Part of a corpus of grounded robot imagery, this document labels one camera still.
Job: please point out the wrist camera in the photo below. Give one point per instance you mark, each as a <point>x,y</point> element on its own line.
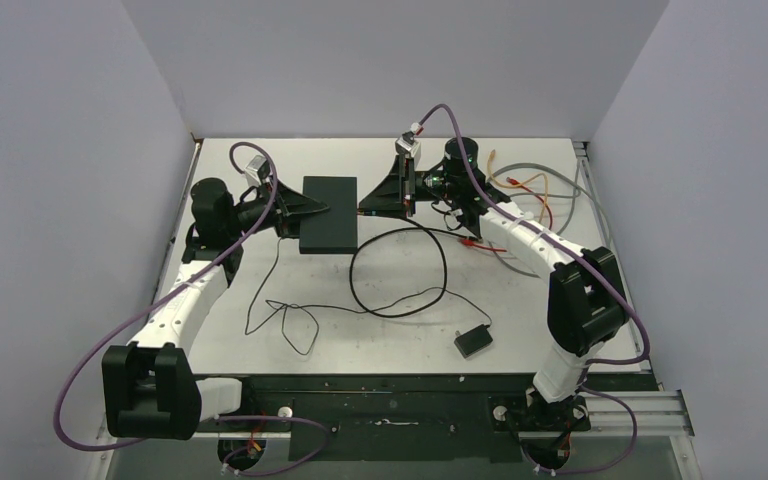
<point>258,172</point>
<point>407,145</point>

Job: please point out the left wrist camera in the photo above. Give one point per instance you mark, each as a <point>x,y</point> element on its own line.
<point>258,172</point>

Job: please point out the black network switch box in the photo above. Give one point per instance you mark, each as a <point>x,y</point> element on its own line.
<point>335,230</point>

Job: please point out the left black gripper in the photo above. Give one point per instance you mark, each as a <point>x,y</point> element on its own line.
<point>287,203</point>

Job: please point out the black power adapter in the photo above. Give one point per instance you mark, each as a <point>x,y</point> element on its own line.
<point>473,341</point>

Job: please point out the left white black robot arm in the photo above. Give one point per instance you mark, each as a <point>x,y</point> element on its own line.
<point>149,388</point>

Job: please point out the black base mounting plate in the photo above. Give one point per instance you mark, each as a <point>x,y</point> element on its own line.
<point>263,395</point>

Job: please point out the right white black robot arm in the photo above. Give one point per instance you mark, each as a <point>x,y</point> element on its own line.
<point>585,298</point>

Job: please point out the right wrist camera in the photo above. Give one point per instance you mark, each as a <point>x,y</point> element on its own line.
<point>407,145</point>

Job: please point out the aluminium front rail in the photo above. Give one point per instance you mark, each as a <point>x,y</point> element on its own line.
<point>655,413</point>

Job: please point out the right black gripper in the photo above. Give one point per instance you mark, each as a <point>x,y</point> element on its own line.
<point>395,195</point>

